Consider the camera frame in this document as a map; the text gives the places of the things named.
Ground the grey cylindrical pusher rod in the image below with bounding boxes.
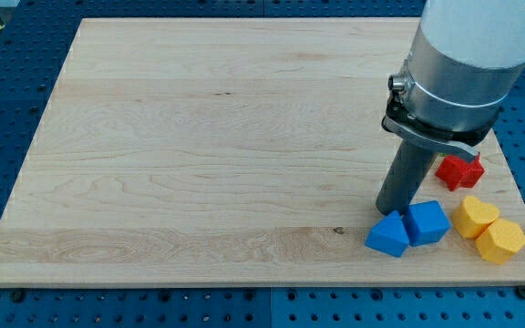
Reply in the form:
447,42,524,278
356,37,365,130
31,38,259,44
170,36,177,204
376,140,438,215

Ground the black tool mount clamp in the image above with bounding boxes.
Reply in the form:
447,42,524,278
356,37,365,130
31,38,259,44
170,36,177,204
381,93,499,163

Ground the blue triangle block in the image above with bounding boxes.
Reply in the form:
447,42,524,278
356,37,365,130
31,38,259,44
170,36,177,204
365,210,409,258

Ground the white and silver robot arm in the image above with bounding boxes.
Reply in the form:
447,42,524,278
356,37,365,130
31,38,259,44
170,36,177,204
376,0,525,214

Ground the red star block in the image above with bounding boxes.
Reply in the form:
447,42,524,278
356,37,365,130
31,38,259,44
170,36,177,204
435,155,485,191

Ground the blue cube block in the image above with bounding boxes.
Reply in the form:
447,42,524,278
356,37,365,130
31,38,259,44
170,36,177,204
402,200,451,247

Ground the yellow heart block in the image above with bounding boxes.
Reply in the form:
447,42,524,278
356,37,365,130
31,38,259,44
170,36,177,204
450,195,500,239

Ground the yellow hexagon block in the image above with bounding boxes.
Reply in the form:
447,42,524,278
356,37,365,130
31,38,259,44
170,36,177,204
475,218,525,265

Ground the light wooden board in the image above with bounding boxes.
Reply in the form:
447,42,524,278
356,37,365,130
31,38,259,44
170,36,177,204
0,18,525,288

